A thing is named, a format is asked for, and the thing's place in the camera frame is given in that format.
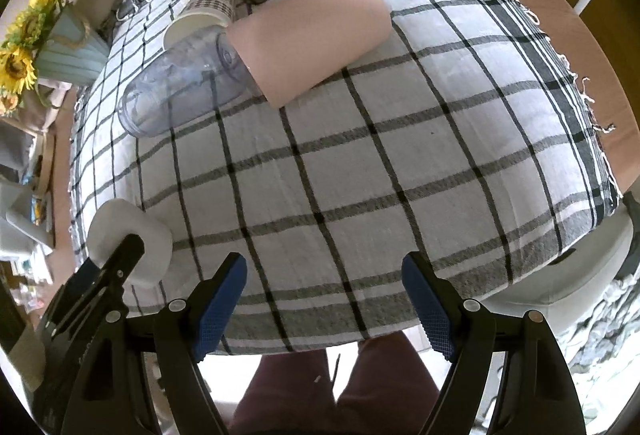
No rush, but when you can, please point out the white cup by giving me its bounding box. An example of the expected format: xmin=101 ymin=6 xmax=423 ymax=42
xmin=87 ymin=199 xmax=172 ymax=289

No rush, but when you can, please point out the clear plastic cup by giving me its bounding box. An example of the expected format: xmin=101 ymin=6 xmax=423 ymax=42
xmin=117 ymin=25 xmax=259 ymax=138

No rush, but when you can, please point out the pink plastic cup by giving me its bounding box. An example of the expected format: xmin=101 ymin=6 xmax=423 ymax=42
xmin=227 ymin=0 xmax=392 ymax=109

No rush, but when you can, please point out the patterned paper cup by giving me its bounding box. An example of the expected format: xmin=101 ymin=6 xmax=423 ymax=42
xmin=163 ymin=0 xmax=238 ymax=49

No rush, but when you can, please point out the white chair seat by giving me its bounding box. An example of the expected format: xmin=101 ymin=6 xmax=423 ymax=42
xmin=483 ymin=192 xmax=639 ymax=334

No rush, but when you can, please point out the maroon trousers leg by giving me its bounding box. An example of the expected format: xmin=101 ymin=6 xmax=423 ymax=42
xmin=226 ymin=331 xmax=454 ymax=435

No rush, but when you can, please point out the large yellow sunflower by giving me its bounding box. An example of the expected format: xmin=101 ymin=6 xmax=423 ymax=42
xmin=0 ymin=47 xmax=37 ymax=95

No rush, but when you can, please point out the light blue ribbed vase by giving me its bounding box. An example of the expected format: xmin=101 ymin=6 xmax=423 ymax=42
xmin=35 ymin=6 xmax=110 ymax=86

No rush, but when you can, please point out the black white checked tablecloth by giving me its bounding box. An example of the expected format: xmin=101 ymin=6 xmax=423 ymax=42
xmin=70 ymin=0 xmax=620 ymax=354

